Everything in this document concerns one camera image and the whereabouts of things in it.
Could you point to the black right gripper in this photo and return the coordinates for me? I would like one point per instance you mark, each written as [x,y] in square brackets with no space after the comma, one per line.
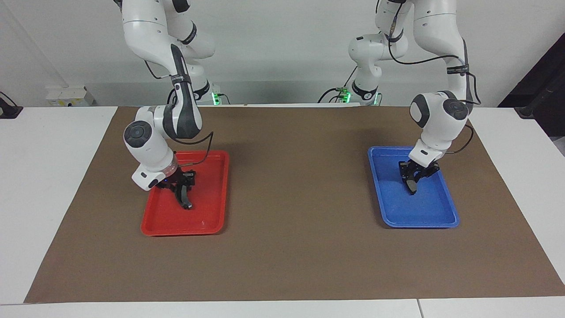
[178,179]

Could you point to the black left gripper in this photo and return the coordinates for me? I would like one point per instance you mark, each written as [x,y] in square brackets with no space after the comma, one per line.
[419,170]

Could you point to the small dark grey brake pad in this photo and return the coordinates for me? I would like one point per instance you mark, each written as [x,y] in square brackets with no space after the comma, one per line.
[412,187]

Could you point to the long curved dark brake pad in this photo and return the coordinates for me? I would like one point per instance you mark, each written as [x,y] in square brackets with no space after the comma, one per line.
[186,203]

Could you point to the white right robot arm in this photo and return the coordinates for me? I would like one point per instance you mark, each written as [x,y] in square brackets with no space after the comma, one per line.
[150,150]

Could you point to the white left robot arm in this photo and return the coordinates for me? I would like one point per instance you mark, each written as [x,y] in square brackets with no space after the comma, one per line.
[437,128]

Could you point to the red plastic tray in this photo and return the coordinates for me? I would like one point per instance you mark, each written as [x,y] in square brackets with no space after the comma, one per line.
[207,212]

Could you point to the blue plastic tray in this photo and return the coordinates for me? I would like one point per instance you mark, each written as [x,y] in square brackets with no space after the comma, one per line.
[397,207]

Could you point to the brown table mat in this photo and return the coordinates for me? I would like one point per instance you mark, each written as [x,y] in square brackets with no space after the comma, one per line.
[300,247]

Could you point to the white power strip box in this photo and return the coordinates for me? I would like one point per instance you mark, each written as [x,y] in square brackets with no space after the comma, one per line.
[66,95]

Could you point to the black background panel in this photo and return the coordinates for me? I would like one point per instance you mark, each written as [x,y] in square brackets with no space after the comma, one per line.
[543,57]

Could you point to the black clamp mount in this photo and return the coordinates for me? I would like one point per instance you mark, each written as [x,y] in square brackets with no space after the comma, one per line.
[527,112]
[9,110]

